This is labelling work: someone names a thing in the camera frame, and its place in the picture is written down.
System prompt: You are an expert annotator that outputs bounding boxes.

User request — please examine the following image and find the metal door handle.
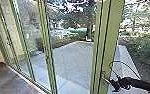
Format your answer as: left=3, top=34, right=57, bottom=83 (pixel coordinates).
left=100, top=70, right=114, bottom=84

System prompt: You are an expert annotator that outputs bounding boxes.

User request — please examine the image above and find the green framed glass door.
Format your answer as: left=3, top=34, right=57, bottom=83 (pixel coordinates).
left=99, top=0, right=150, bottom=94
left=37, top=0, right=104, bottom=94

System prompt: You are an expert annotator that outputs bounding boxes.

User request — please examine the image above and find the green shrub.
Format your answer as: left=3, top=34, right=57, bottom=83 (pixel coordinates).
left=119, top=33, right=150, bottom=68

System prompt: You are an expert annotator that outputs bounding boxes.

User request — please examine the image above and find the white garden bench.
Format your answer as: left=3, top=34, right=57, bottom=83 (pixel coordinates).
left=85, top=35, right=94, bottom=43

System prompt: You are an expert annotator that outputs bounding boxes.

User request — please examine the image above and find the large tree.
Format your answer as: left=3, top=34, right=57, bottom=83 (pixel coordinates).
left=57, top=0, right=102, bottom=39

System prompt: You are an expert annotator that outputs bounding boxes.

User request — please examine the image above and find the thin trunk tree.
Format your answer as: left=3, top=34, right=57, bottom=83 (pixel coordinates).
left=122, top=0, right=150, bottom=34

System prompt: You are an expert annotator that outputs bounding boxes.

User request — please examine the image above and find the long green hedge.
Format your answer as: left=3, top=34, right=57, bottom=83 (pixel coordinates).
left=35, top=31, right=89, bottom=51

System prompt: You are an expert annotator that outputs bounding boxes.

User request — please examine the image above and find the green framed glass panel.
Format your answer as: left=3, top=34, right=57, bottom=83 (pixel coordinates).
left=0, top=0, right=34, bottom=81
left=10, top=0, right=55, bottom=93

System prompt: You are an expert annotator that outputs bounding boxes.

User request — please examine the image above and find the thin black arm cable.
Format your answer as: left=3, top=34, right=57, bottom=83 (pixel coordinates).
left=109, top=60, right=142, bottom=81

